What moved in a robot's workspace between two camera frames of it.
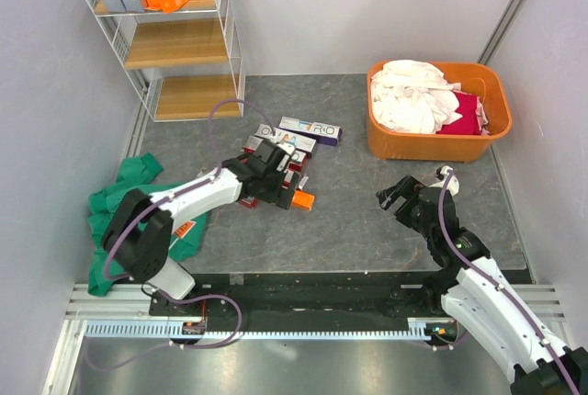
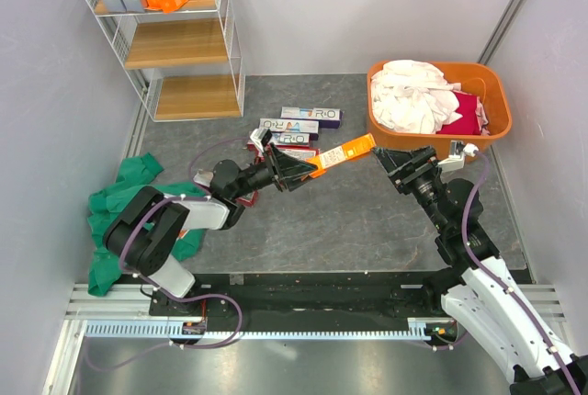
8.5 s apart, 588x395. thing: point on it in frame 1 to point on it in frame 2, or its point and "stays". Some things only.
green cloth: [138, 173] stays
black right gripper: [408, 189] to [405, 166]
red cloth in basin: [474, 119] stays
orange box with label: [302, 200] to [341, 153]
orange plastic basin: [487, 81] stays
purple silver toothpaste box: [299, 141] to [291, 126]
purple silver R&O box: [325, 134] to [327, 118]
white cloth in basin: [413, 96] stays
